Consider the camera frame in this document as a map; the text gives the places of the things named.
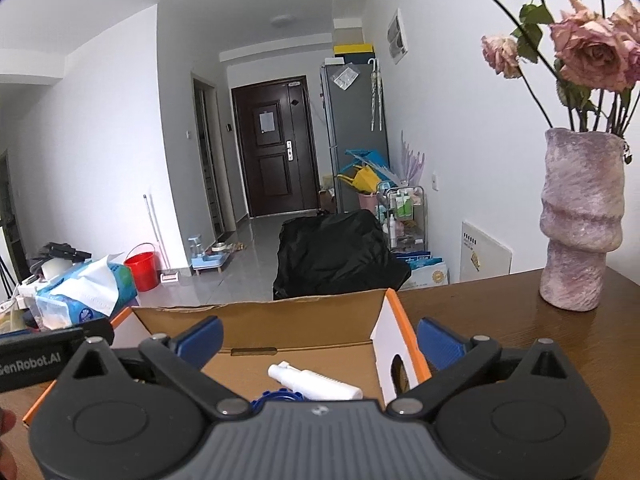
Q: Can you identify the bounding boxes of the blue folding rack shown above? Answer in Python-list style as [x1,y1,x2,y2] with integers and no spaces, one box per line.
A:
[345,149,388,171]

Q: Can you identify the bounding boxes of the person's left hand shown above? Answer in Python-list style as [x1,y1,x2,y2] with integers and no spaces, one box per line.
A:
[0,407,20,480]

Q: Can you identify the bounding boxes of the white round container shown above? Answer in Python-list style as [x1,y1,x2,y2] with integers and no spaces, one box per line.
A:
[42,260,76,281]

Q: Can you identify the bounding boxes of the white folded umbrella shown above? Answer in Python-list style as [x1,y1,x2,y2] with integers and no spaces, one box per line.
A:
[367,57,385,131]

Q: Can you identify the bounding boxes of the grey refrigerator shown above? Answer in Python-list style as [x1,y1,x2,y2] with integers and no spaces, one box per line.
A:
[320,55,391,213]

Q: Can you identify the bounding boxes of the white leaning board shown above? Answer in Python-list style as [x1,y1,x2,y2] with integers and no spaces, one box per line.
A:
[460,220,513,283]

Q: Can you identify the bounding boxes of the yellow bag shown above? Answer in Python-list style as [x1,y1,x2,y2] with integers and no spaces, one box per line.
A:
[337,165,381,195]

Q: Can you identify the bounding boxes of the dark side door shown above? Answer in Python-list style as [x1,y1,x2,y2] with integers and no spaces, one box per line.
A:
[192,72,236,243]

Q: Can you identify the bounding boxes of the white mop pole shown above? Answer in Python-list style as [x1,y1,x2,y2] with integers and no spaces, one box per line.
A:
[142,192,178,283]

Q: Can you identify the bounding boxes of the metal storage cart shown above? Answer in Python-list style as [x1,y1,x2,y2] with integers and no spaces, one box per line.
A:
[376,185,428,253]

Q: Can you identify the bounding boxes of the red bucket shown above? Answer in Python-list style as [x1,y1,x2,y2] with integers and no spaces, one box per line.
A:
[124,242,160,292]

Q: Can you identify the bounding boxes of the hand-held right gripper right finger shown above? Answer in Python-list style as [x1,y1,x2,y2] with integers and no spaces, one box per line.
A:
[386,316,587,418]

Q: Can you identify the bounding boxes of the blue pet feeder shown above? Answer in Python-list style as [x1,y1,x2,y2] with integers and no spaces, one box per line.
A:
[187,234,233,276]

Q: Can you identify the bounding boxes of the pink textured vase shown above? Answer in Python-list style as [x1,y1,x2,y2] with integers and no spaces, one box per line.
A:
[539,127,628,312]

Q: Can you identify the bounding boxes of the black bag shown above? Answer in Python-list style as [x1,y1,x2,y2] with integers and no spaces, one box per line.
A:
[272,210,412,301]

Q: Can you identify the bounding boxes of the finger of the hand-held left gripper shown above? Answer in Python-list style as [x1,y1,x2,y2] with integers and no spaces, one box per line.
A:
[82,320,115,343]

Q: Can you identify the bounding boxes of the dried pink rose bouquet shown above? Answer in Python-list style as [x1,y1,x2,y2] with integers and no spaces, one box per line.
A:
[367,0,640,136]

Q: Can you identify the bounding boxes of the white plastic bottle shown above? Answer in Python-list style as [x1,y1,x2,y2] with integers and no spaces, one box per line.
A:
[267,361,364,402]

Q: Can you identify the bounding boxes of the black folded stand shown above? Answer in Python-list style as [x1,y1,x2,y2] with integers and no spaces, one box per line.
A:
[30,241,92,263]

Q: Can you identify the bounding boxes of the purple feather decoration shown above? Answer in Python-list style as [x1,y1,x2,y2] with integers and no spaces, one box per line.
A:
[399,130,426,186]

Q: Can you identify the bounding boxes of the blue white floor box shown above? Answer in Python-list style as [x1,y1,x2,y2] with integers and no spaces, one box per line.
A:
[395,252,449,291]

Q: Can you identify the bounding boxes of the white wall electrical panel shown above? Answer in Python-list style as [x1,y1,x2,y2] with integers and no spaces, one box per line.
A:
[387,7,410,65]

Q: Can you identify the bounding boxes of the yellow black box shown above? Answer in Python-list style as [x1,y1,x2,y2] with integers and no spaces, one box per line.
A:
[333,42,376,59]

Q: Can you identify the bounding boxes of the blue white tissue pack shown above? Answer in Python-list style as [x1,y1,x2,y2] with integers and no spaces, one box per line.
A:
[35,250,138,331]

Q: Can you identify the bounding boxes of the dark brown entry door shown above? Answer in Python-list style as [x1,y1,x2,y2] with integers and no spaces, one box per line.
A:
[231,77,321,218]

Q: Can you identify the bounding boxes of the orange cardboard box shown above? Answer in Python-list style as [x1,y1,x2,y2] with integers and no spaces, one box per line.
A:
[22,287,432,426]

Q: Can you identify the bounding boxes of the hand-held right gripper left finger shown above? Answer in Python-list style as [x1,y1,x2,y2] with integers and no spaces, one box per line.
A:
[57,316,252,417]

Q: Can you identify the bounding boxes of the blue ridged lid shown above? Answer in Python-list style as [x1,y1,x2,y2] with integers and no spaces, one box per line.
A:
[249,389,305,405]

